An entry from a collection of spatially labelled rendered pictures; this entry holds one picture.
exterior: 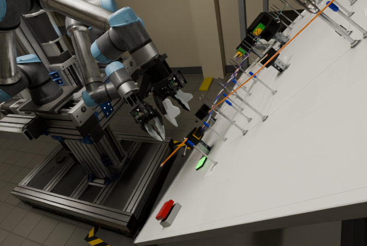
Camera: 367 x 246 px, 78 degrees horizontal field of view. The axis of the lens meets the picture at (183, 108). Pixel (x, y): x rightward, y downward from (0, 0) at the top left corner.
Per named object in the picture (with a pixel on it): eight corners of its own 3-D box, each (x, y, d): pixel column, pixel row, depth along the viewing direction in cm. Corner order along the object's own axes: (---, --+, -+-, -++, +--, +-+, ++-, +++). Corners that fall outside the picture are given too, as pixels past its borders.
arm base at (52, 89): (28, 105, 117) (15, 88, 111) (49, 88, 128) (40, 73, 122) (48, 105, 111) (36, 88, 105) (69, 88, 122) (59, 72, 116)
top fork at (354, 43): (358, 45, 37) (291, -9, 37) (349, 50, 39) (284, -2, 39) (363, 37, 38) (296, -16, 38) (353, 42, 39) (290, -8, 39)
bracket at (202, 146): (209, 148, 79) (199, 139, 79) (213, 145, 78) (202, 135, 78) (205, 157, 76) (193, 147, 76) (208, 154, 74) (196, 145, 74)
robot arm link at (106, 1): (100, 21, 151) (76, -4, 98) (122, 15, 153) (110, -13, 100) (107, 39, 154) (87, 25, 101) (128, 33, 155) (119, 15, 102)
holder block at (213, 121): (207, 127, 119) (193, 115, 119) (220, 116, 109) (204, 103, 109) (203, 133, 116) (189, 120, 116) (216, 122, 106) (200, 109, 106)
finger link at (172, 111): (182, 126, 65) (171, 96, 65) (168, 129, 69) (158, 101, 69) (188, 123, 68) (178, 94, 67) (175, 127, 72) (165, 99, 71)
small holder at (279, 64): (299, 51, 67) (280, 35, 67) (285, 71, 64) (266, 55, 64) (289, 58, 72) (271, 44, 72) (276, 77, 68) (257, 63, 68)
